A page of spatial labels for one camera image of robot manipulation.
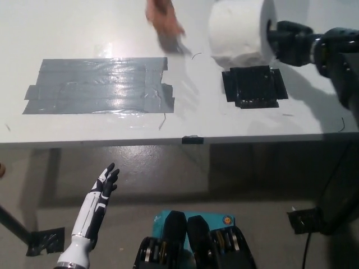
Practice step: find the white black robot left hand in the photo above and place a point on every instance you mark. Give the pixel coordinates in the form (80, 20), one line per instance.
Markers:
(92, 207)

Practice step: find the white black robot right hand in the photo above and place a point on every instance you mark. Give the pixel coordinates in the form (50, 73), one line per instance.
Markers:
(294, 42)

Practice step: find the person's bare hand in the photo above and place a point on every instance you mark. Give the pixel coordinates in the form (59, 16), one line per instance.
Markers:
(164, 16)

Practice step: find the white toilet paper roll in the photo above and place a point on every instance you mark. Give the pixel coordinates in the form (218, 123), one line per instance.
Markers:
(235, 30)

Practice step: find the black ribbed robot torso block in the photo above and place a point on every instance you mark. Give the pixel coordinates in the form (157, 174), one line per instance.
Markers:
(174, 229)
(202, 235)

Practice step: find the teal robot torso box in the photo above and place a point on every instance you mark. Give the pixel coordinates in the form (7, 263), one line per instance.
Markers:
(216, 216)

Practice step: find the black floor tape patch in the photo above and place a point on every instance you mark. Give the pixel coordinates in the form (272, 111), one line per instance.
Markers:
(303, 221)
(46, 241)

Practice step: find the black slanted table leg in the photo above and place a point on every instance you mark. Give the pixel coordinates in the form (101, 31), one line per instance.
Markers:
(12, 221)
(342, 207)

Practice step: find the brown round object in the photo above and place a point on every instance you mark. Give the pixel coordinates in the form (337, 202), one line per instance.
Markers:
(2, 169)

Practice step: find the grey duct tape patch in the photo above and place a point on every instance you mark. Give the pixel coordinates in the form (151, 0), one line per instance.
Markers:
(92, 87)

